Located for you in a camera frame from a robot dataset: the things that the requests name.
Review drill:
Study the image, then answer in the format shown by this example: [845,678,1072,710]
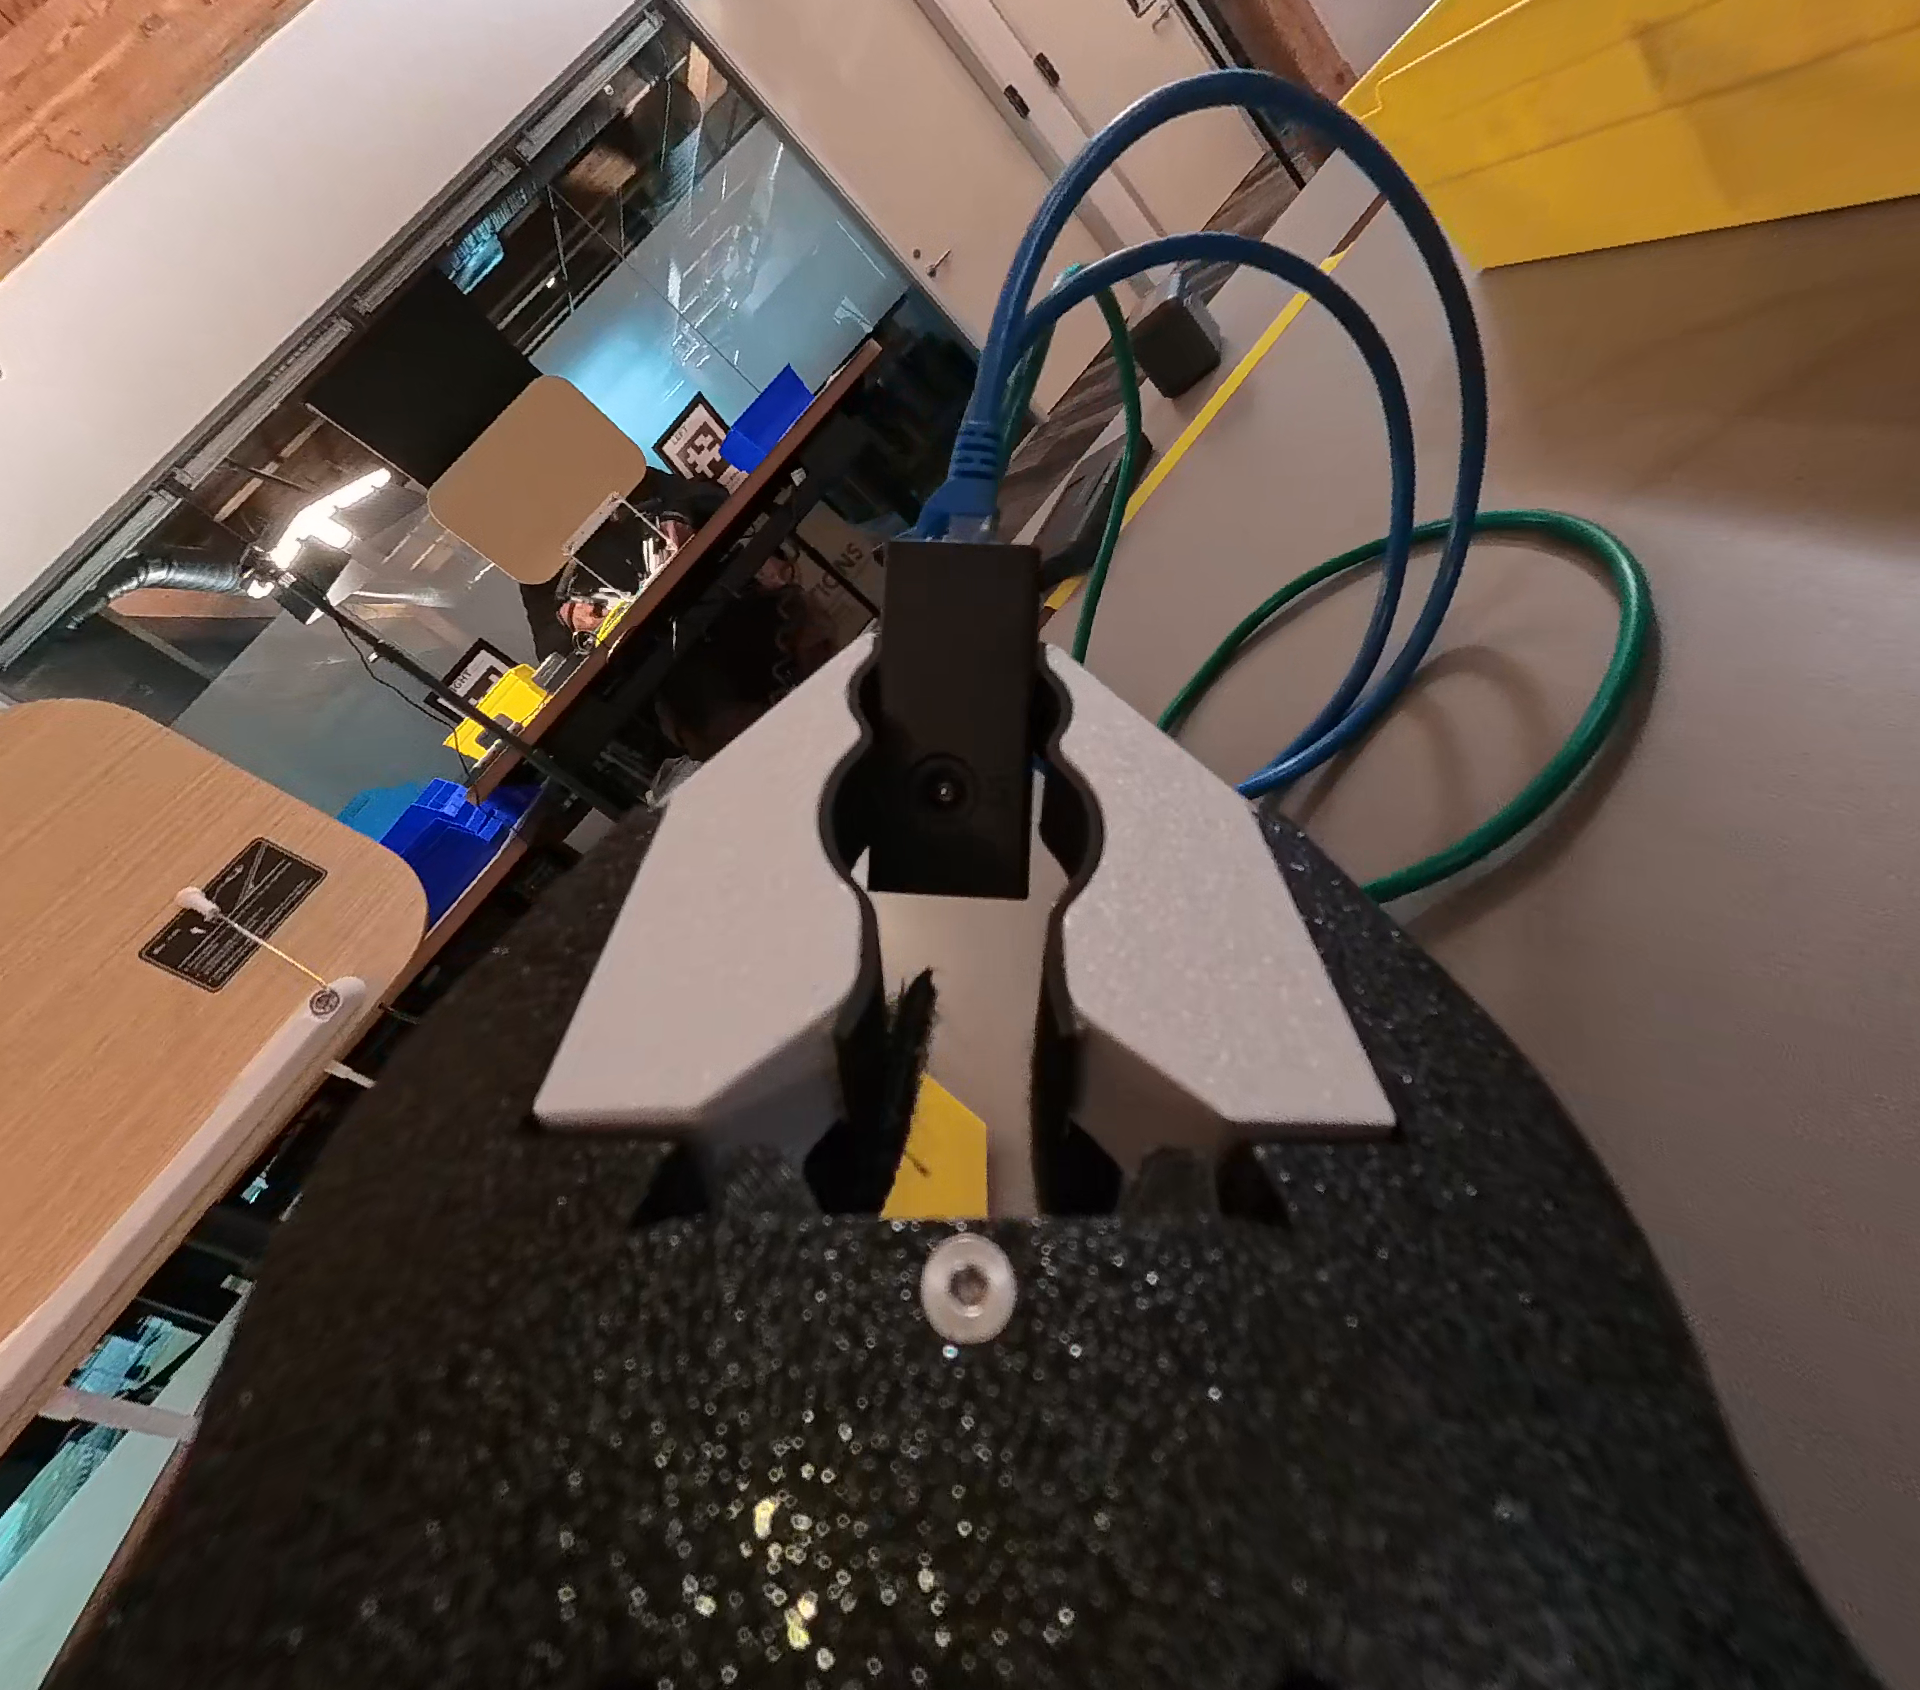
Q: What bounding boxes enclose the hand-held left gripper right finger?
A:
[1033,644,1401,1149]

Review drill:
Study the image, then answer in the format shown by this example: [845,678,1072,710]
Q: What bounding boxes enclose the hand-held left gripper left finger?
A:
[534,632,888,1138]

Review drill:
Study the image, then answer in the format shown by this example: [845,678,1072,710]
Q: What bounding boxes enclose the black ethernet switch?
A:
[865,537,1043,899]

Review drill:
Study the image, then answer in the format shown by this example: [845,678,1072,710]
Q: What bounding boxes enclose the green ethernet cable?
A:
[1019,256,1655,903]

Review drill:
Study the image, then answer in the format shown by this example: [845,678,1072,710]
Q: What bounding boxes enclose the blue ethernet cable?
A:
[918,69,1490,803]

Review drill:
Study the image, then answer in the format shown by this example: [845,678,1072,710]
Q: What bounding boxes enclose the yellow plastic bin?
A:
[1338,0,1920,269]

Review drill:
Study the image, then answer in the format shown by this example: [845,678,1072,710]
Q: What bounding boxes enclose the brown wooden desk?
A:
[463,339,883,807]
[381,820,580,988]

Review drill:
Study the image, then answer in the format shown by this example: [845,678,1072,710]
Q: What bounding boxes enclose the blue plastic bins stack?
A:
[336,774,541,927]

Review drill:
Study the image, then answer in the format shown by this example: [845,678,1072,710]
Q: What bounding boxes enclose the small yellow bin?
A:
[443,661,550,761]

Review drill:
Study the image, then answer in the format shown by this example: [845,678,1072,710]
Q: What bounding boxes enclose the cardboard box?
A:
[793,519,889,638]

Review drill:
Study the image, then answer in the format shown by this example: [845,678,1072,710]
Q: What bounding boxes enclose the black light stand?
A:
[240,542,631,813]

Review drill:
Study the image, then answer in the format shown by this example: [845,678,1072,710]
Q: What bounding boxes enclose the black power adapter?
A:
[1033,436,1154,574]

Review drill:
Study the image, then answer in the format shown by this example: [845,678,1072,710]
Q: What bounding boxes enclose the small wooden screen board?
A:
[425,373,649,581]

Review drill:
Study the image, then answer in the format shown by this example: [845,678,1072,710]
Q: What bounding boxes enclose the small blue bin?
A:
[719,364,811,477]

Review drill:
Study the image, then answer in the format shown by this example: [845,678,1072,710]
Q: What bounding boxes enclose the yellow tape strip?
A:
[1041,249,1344,611]

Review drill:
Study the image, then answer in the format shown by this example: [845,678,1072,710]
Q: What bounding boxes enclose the large wooden screen board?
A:
[0,700,429,1443]

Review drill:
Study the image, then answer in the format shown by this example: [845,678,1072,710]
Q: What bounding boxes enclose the black battery pack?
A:
[1131,271,1223,399]

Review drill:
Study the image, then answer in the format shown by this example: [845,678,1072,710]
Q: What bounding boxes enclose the black fabric panel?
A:
[306,267,541,489]

